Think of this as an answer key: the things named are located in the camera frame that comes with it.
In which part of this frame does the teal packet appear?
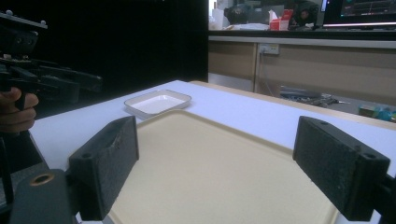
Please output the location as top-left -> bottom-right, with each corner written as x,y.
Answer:
358,104 -> 396,123

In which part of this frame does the white bag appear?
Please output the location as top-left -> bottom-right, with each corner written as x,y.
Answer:
208,7 -> 226,31

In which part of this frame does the beige plastic tray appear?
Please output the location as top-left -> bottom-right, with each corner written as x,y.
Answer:
106,109 -> 341,224

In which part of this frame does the computer monitor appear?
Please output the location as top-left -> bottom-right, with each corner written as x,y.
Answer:
321,0 -> 396,30

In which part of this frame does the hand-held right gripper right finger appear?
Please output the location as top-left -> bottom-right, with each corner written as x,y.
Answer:
292,115 -> 391,222

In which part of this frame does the black round device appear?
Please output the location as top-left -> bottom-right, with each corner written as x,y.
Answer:
290,1 -> 320,28
223,3 -> 250,26

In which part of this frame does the pile of dark cables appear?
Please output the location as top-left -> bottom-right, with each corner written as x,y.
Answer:
279,86 -> 350,108

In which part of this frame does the wooden counter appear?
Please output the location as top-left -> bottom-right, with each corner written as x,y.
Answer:
207,29 -> 396,106

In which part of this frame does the red and white box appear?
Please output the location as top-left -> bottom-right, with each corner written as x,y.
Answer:
268,8 -> 294,32

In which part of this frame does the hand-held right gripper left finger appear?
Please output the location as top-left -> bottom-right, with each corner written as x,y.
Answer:
67,115 -> 140,222

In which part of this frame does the white wall socket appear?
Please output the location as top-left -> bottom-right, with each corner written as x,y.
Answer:
258,43 -> 280,56

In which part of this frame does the white rectangular dish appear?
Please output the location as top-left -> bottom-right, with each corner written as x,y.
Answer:
123,89 -> 192,121

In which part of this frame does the black curtain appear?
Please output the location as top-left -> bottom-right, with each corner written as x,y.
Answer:
0,0 -> 209,111

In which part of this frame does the white cable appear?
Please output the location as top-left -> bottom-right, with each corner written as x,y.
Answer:
255,51 -> 266,94

